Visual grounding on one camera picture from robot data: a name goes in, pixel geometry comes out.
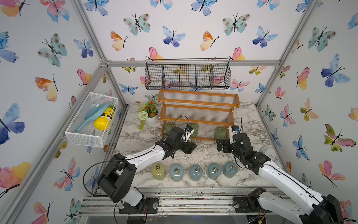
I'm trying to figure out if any green canister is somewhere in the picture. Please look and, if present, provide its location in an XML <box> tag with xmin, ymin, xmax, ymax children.
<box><xmin>165</xmin><ymin>122</ymin><xmax>176</xmax><ymax>134</ymax></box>
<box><xmin>214</xmin><ymin>127</ymin><xmax>227</xmax><ymax>140</ymax></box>
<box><xmin>189</xmin><ymin>122</ymin><xmax>199</xmax><ymax>138</ymax></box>

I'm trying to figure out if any blue canister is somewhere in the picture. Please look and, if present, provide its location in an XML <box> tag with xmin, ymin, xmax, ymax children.
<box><xmin>207</xmin><ymin>163</ymin><xmax>222</xmax><ymax>180</ymax></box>
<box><xmin>189</xmin><ymin>164</ymin><xmax>203</xmax><ymax>182</ymax></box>
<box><xmin>223</xmin><ymin>161</ymin><xmax>238</xmax><ymax>178</ymax></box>
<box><xmin>170</xmin><ymin>164</ymin><xmax>184</xmax><ymax>182</ymax></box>

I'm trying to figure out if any yellow canister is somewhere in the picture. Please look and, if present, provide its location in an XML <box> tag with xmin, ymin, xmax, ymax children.
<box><xmin>151</xmin><ymin>162</ymin><xmax>166</xmax><ymax>181</ymax></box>

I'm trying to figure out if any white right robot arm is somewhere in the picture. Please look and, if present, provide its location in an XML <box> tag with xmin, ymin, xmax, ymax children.
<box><xmin>216</xmin><ymin>133</ymin><xmax>344</xmax><ymax>224</ymax></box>

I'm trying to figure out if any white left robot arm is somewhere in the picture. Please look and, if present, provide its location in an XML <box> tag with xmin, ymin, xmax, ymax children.
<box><xmin>97</xmin><ymin>125</ymin><xmax>197</xmax><ymax>207</ymax></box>

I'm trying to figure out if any wooden three-tier shelf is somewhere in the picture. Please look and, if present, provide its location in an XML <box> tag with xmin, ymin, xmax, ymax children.
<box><xmin>158</xmin><ymin>89</ymin><xmax>240</xmax><ymax>139</ymax></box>

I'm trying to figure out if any white pot with flowers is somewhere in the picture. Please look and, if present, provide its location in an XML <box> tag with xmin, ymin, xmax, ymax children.
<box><xmin>138</xmin><ymin>100</ymin><xmax>159</xmax><ymax>131</ymax></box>

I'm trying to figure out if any yellow bottle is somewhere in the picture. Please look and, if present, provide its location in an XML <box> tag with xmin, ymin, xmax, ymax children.
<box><xmin>94</xmin><ymin>107</ymin><xmax>114</xmax><ymax>131</ymax></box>

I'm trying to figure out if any teal dustpan scoop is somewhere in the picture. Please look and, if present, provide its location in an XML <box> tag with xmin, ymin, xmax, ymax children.
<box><xmin>76</xmin><ymin>102</ymin><xmax>110</xmax><ymax>132</ymax></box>

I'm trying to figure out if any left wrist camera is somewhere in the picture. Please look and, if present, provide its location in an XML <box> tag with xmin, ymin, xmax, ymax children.
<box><xmin>182</xmin><ymin>125</ymin><xmax>195</xmax><ymax>142</ymax></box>

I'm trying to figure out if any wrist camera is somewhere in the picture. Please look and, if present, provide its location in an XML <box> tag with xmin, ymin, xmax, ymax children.
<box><xmin>182</xmin><ymin>125</ymin><xmax>195</xmax><ymax>142</ymax></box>
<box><xmin>229</xmin><ymin>125</ymin><xmax>241</xmax><ymax>136</ymax></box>

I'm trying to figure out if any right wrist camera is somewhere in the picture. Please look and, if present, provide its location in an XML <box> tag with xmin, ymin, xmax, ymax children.
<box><xmin>229</xmin><ymin>125</ymin><xmax>241</xmax><ymax>136</ymax></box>

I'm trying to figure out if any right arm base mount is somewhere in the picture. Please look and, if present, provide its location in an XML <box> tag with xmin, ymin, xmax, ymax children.
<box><xmin>233</xmin><ymin>187</ymin><xmax>266</xmax><ymax>213</ymax></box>

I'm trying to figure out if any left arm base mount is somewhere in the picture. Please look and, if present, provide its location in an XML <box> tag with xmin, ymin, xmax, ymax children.
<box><xmin>119</xmin><ymin>197</ymin><xmax>159</xmax><ymax>215</ymax></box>

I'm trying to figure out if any black wire wall basket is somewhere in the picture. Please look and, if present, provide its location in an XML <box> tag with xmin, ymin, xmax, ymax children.
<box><xmin>143</xmin><ymin>58</ymin><xmax>231</xmax><ymax>91</ymax></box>

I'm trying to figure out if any white mesh wall basket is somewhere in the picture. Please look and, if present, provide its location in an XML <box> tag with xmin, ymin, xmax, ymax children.
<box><xmin>65</xmin><ymin>92</ymin><xmax>118</xmax><ymax>147</ymax></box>

